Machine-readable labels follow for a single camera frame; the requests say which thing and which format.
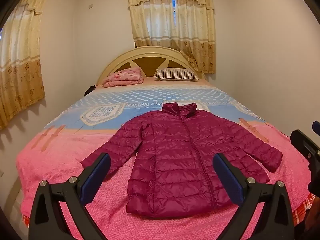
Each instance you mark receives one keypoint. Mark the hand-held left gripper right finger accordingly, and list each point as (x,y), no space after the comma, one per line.
(228,177)

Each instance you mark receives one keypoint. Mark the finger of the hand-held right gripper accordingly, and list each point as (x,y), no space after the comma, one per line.
(317,125)
(303,143)

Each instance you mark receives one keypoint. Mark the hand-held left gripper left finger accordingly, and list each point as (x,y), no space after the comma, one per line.
(96,177)

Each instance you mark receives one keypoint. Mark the magenta quilted puffer jacket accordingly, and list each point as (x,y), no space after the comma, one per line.
(180,155)

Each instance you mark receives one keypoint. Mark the red plaid cloth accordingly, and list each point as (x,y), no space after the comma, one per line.
(303,208)

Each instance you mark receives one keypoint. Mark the bed with pink-blue cover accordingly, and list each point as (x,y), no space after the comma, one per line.
(62,160)

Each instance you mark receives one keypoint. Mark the dark cloth beside bed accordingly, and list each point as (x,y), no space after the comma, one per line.
(89,90)

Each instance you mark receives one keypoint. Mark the pink folded pillow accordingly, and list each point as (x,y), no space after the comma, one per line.
(123,78)

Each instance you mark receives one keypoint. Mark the striped pillow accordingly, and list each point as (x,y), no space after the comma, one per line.
(176,74)

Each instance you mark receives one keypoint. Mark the cream arched bed headboard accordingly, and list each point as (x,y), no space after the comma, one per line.
(147,63)

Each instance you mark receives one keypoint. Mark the beige floral window curtain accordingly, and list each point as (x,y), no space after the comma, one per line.
(172,27)
(21,62)

